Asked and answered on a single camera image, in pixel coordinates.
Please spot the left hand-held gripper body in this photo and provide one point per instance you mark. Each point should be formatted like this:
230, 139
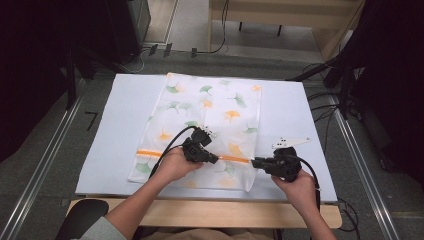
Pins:
195, 151

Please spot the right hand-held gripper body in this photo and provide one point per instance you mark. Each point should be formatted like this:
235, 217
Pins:
283, 165

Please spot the white leaf-print laundry bag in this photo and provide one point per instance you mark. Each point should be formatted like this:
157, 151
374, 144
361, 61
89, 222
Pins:
216, 100

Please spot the person's left hand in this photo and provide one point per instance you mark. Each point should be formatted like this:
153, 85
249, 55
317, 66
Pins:
175, 165

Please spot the person's right hand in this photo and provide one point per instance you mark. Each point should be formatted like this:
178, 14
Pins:
301, 191

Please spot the wooden table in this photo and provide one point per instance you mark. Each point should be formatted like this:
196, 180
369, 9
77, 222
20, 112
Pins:
216, 213

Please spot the pale blue table cover sheet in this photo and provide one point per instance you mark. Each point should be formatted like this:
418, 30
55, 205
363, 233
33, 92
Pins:
286, 110

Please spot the black metal stand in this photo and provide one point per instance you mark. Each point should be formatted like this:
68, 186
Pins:
344, 93

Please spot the grey sleeve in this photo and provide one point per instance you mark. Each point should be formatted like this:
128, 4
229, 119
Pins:
103, 231

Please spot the black cabinet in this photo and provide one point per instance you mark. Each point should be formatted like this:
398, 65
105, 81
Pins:
123, 26

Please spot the dark curtain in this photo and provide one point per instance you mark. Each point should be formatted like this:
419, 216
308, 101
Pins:
26, 66
393, 66

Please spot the light wooden bench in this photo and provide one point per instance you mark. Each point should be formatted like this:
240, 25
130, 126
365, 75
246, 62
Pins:
266, 13

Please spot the aluminium floor rail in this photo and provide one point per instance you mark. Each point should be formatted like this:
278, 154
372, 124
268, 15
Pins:
363, 173
40, 160

